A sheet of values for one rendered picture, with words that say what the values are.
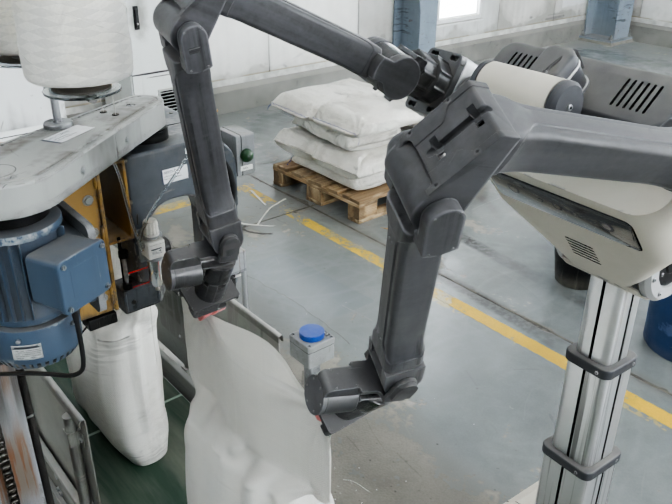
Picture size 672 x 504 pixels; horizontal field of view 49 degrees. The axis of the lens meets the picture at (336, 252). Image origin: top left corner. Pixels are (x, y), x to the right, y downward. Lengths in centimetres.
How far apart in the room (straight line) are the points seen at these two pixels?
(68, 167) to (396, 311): 59
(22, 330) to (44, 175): 26
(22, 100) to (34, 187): 314
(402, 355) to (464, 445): 181
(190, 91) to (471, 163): 58
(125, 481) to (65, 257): 106
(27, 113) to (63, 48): 316
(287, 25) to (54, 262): 50
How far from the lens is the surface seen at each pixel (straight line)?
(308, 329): 176
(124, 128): 138
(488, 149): 67
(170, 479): 210
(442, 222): 69
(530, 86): 108
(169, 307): 253
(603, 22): 992
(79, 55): 117
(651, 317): 344
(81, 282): 120
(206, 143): 120
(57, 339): 130
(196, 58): 110
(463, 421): 287
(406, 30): 743
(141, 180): 148
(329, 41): 122
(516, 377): 313
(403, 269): 80
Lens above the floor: 182
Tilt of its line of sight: 27 degrees down
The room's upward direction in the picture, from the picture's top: straight up
